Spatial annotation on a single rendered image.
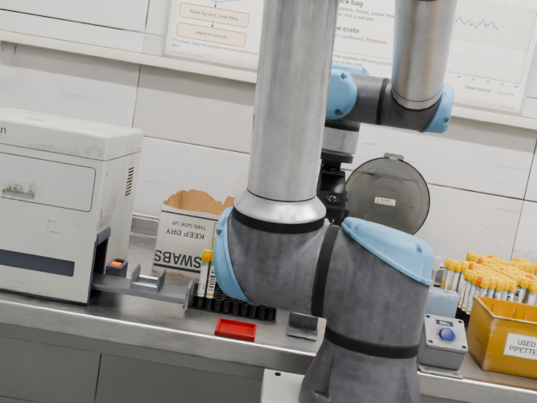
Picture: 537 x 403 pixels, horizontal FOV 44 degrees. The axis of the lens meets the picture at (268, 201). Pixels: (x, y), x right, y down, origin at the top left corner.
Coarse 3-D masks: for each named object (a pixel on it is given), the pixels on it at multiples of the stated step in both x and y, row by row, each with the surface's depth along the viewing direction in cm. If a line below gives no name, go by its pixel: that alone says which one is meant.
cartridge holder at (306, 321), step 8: (288, 320) 122; (296, 320) 119; (304, 320) 119; (312, 320) 119; (288, 328) 117; (296, 328) 118; (304, 328) 119; (312, 328) 119; (304, 336) 117; (312, 336) 117
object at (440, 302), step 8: (432, 296) 125; (440, 296) 125; (448, 296) 125; (456, 296) 125; (432, 304) 125; (440, 304) 125; (448, 304) 125; (456, 304) 125; (432, 312) 125; (440, 312) 125; (448, 312) 125
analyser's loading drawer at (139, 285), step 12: (96, 276) 120; (108, 276) 121; (132, 276) 116; (144, 276) 121; (96, 288) 116; (108, 288) 116; (120, 288) 116; (132, 288) 116; (144, 288) 116; (156, 288) 116; (168, 288) 120; (180, 288) 121; (192, 288) 118; (168, 300) 116; (180, 300) 116
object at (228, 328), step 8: (224, 320) 118; (232, 320) 118; (216, 328) 113; (224, 328) 115; (232, 328) 116; (240, 328) 117; (248, 328) 117; (256, 328) 116; (224, 336) 112; (232, 336) 112; (240, 336) 112; (248, 336) 112
